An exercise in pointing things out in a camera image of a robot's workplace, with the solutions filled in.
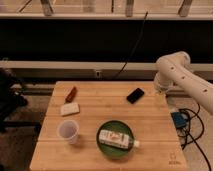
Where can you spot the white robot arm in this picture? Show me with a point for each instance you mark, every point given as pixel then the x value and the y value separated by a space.
pixel 172 69

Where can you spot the brown snack bar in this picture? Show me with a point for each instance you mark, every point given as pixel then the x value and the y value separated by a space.
pixel 71 95

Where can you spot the green round plate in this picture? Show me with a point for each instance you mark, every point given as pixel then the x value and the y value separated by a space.
pixel 110 151

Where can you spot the white sponge block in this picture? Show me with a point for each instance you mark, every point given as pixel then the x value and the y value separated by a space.
pixel 69 109

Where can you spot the white labelled bottle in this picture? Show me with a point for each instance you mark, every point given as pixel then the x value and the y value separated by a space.
pixel 117 139

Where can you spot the translucent plastic cup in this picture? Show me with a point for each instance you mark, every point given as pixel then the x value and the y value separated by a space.
pixel 69 131

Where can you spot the blue connector box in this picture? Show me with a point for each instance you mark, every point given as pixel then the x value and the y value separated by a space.
pixel 178 120

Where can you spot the black office chair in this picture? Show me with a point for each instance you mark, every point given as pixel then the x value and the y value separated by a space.
pixel 9 101

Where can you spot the white wall outlet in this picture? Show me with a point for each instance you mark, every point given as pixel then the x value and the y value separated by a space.
pixel 98 74

